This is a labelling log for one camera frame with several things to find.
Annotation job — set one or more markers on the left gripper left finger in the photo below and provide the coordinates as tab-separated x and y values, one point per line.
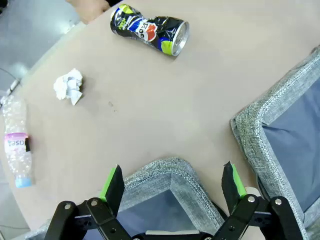
113	190

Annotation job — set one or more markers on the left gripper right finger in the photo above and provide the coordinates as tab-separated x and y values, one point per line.
230	190

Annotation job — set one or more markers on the crushed pink-label plastic bottle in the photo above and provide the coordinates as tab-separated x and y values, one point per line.
16	150

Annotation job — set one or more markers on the white paper ball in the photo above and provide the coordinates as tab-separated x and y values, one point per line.
66	86

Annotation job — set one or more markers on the crushed black Pepsi can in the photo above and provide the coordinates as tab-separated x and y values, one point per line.
140	27

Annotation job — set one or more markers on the person's right hand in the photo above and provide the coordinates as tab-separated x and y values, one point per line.
87	10

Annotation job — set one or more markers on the grey fabric basket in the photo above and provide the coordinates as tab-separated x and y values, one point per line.
175	175
252	125

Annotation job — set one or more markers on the white power strip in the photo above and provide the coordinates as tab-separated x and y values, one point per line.
14	86

